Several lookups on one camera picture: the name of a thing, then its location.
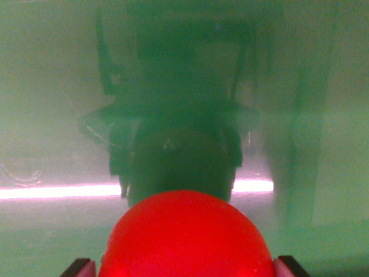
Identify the orange round fruit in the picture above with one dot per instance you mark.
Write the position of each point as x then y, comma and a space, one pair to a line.
186, 236

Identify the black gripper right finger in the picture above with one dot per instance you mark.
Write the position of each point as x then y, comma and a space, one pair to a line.
289, 268

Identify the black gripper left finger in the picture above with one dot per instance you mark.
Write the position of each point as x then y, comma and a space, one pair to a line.
79, 269

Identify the green plastic bin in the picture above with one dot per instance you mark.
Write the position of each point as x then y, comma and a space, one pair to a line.
57, 115

